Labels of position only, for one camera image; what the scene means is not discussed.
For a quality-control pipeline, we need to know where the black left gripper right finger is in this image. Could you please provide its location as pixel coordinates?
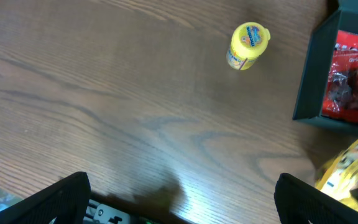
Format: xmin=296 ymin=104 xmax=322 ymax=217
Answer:
xmin=274 ymin=173 xmax=358 ymax=224

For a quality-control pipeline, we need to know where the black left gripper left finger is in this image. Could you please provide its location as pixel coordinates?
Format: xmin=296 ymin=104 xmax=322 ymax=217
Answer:
xmin=0 ymin=172 xmax=91 ymax=224

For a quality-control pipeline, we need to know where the yellow Hacks candy bag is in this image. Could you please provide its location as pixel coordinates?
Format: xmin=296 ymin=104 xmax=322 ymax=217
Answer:
xmin=314 ymin=139 xmax=358 ymax=212

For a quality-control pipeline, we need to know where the red Hacks candy bag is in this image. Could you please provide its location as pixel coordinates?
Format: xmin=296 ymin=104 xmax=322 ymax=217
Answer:
xmin=322 ymin=30 xmax=358 ymax=123

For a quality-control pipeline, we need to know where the yellow Mentos gum bottle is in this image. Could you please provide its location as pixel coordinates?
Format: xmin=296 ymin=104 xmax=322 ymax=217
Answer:
xmin=226 ymin=22 xmax=271 ymax=70

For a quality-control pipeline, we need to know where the dark green open box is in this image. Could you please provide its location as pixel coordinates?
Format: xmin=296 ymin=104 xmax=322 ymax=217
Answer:
xmin=293 ymin=0 xmax=358 ymax=136

